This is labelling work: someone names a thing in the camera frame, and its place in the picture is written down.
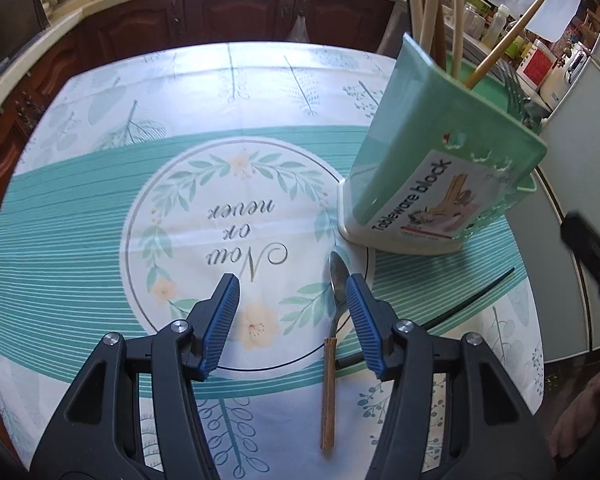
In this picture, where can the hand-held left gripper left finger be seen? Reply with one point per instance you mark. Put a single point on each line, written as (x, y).
(220, 327)

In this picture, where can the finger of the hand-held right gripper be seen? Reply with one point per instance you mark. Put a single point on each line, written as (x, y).
(592, 257)

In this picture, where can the white countertop appliance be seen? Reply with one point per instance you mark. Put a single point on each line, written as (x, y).
(565, 74)

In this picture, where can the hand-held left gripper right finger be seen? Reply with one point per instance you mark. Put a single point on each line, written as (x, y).
(365, 327)

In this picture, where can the black chopstick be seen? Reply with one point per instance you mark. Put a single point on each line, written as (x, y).
(495, 282)

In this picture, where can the leaf print teal tablecloth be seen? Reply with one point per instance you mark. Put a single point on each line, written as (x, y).
(105, 210)

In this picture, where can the clear plastic bag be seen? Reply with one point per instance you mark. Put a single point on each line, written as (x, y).
(297, 27)

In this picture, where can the person's right hand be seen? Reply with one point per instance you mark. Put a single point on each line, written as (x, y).
(585, 412)

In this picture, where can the green plastic utensil holder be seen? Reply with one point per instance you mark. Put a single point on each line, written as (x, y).
(420, 160)

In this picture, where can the white refrigerator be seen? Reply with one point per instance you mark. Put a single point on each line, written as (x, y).
(590, 160)

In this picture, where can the white plastic bottle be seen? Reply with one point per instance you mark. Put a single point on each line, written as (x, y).
(497, 22)

